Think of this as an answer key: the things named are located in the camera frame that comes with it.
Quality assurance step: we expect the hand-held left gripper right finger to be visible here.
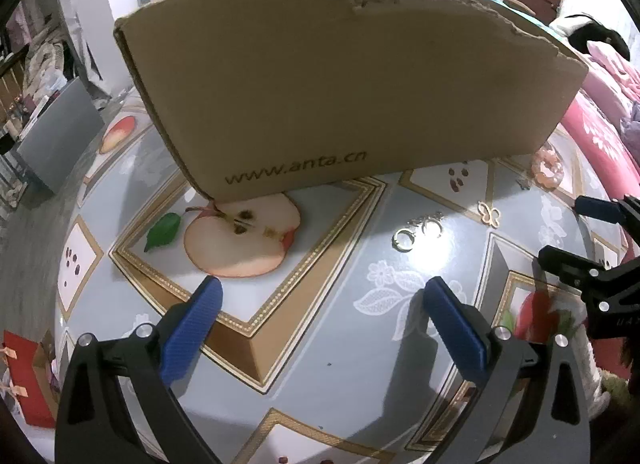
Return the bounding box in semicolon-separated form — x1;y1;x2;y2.
424;276;593;464

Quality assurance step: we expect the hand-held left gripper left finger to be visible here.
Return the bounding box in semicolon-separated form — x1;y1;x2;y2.
55;275;224;464

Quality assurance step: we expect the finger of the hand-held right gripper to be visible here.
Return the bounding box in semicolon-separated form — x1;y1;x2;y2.
537;244;615;295
574;195;640;245

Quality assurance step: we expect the pink orange bead bracelet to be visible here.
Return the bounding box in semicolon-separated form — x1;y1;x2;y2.
531;146;566;189

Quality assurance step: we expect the brown cardboard box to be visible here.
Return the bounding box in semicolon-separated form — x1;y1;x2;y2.
112;0;590;202

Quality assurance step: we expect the red floral blanket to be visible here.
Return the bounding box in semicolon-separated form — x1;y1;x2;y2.
547;38;640;215

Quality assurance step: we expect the white fluffy garment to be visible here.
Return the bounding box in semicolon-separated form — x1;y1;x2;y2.
582;339;613;415

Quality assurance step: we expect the fruit print tablecloth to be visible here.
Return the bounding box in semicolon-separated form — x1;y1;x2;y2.
55;88;631;464

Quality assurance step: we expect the black white cloth bundle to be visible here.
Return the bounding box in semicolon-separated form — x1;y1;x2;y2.
550;14;631;59

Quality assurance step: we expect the red gift bag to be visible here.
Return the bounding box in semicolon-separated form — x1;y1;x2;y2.
0;329;58;430

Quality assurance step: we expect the pile of clothes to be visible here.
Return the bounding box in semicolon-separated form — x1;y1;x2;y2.
20;28;81;99

